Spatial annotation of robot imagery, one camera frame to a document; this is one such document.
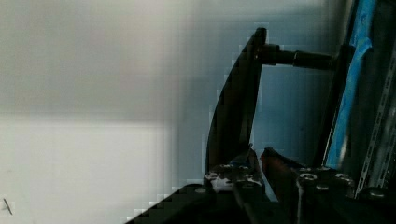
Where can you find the black toaster oven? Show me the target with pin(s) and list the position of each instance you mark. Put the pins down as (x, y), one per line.
(291, 102)

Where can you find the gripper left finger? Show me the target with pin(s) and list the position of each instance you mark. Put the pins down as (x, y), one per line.
(223, 173)

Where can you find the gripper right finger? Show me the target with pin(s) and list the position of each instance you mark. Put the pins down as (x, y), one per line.
(282, 174)

